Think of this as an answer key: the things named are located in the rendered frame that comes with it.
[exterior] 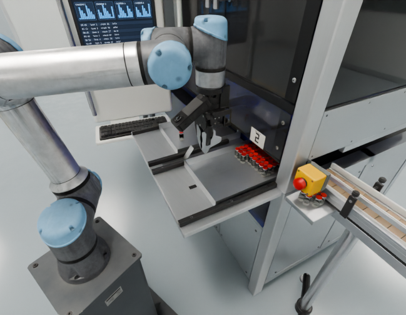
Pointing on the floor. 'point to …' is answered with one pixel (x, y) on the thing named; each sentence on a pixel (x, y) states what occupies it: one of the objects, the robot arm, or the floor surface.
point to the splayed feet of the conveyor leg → (303, 294)
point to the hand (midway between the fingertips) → (203, 150)
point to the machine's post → (306, 120)
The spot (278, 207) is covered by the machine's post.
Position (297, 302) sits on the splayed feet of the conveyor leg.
